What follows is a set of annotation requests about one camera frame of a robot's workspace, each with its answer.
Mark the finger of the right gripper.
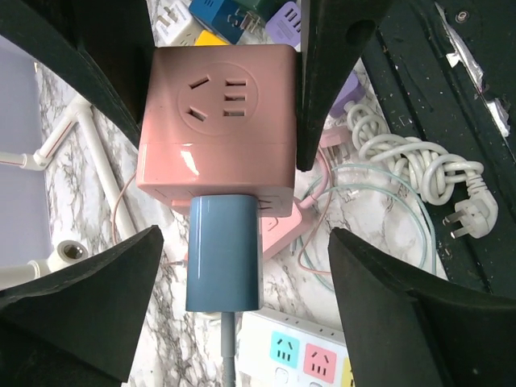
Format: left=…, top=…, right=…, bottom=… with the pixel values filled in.
left=297, top=0, right=393, bottom=172
left=1, top=0, right=155, bottom=145

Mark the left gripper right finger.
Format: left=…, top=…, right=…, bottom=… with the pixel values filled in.
left=328, top=228, right=515, bottom=386

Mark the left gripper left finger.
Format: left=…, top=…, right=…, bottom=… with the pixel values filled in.
left=1, top=226, right=164, bottom=386

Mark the purple power strip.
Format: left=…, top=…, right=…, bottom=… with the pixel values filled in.
left=266, top=1, right=391, bottom=125

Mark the white cube socket adapter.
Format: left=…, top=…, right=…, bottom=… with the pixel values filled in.
left=156, top=1, right=203, bottom=46

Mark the green cube plug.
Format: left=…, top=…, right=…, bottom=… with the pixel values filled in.
left=235, top=0, right=287, bottom=21

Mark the yellow cube socket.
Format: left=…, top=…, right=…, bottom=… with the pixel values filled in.
left=194, top=30, right=228, bottom=46

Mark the blue cube plug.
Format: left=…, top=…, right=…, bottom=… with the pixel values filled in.
left=189, top=0, right=263, bottom=44

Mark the pink cube socket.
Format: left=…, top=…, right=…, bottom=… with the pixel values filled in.
left=135, top=44, right=298, bottom=217

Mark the white power strip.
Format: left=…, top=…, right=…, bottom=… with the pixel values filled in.
left=237, top=307, right=356, bottom=386

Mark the pink power strip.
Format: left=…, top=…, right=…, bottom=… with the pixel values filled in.
left=169, top=197, right=317, bottom=267

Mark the light blue small plug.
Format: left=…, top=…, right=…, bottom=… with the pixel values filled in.
left=185, top=194, right=264, bottom=313

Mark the white pvc pipe frame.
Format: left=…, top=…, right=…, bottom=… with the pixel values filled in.
left=1, top=95, right=136, bottom=289

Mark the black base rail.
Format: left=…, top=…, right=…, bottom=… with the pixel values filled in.
left=362, top=1, right=515, bottom=298

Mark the thin mint cable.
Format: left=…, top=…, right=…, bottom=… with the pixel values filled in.
left=217, top=162, right=439, bottom=387

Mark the white coiled cable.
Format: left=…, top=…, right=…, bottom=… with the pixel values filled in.
left=344, top=102, right=500, bottom=240

